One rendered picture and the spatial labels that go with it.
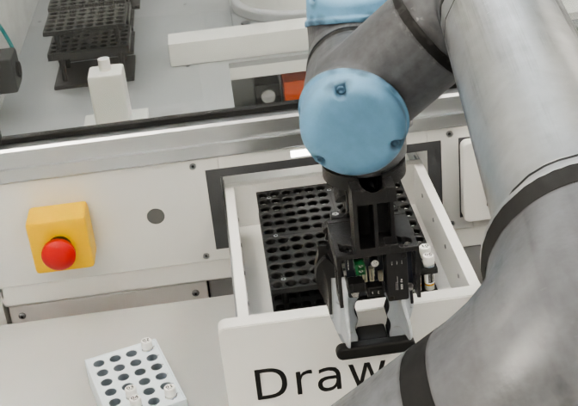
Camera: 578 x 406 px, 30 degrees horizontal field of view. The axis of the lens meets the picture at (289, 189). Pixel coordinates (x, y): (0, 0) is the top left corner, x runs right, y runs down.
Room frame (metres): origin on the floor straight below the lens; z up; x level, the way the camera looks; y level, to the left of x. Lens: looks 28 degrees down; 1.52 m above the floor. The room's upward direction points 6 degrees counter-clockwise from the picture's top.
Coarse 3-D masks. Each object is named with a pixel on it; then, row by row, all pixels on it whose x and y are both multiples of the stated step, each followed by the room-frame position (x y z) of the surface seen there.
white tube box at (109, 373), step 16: (112, 352) 1.01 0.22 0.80; (128, 352) 1.01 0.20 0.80; (144, 352) 1.00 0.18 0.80; (160, 352) 1.00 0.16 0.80; (96, 368) 0.98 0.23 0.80; (112, 368) 0.98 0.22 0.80; (128, 368) 0.98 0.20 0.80; (144, 368) 0.97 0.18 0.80; (160, 368) 0.98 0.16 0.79; (96, 384) 0.95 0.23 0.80; (112, 384) 0.95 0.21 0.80; (128, 384) 0.95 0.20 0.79; (144, 384) 0.96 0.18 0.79; (160, 384) 0.94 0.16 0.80; (176, 384) 0.94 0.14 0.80; (96, 400) 0.96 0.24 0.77; (112, 400) 0.93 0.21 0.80; (128, 400) 0.92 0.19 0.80; (144, 400) 0.92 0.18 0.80; (160, 400) 0.91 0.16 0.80; (176, 400) 0.91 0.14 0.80
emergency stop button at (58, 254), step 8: (56, 240) 1.11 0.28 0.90; (64, 240) 1.11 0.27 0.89; (48, 248) 1.10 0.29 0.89; (56, 248) 1.10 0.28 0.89; (64, 248) 1.10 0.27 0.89; (72, 248) 1.11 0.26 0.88; (48, 256) 1.10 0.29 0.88; (56, 256) 1.10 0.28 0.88; (64, 256) 1.10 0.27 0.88; (72, 256) 1.10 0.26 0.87; (48, 264) 1.10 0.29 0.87; (56, 264) 1.10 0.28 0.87; (64, 264) 1.10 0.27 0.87
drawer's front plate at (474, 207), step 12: (468, 144) 1.18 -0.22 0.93; (468, 156) 1.18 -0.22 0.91; (468, 168) 1.18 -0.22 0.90; (468, 180) 1.18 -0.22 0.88; (480, 180) 1.18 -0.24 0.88; (468, 192) 1.18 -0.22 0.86; (480, 192) 1.18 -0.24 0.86; (468, 204) 1.18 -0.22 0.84; (480, 204) 1.18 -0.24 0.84; (468, 216) 1.18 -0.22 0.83; (480, 216) 1.18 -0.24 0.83
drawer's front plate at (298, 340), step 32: (224, 320) 0.86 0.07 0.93; (256, 320) 0.85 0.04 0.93; (288, 320) 0.85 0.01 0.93; (320, 320) 0.85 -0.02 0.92; (384, 320) 0.85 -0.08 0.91; (416, 320) 0.86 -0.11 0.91; (224, 352) 0.85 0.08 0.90; (256, 352) 0.85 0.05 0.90; (288, 352) 0.85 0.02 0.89; (320, 352) 0.85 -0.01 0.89; (288, 384) 0.85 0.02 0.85; (352, 384) 0.85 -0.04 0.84
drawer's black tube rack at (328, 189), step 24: (264, 192) 1.17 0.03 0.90; (288, 192) 1.16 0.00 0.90; (312, 192) 1.15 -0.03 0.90; (264, 216) 1.11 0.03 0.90; (288, 216) 1.10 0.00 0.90; (312, 216) 1.09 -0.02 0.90; (408, 216) 1.07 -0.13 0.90; (264, 240) 1.05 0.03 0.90; (288, 240) 1.04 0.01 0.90; (312, 240) 1.04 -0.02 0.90; (288, 264) 1.00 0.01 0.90; (312, 264) 1.04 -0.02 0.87
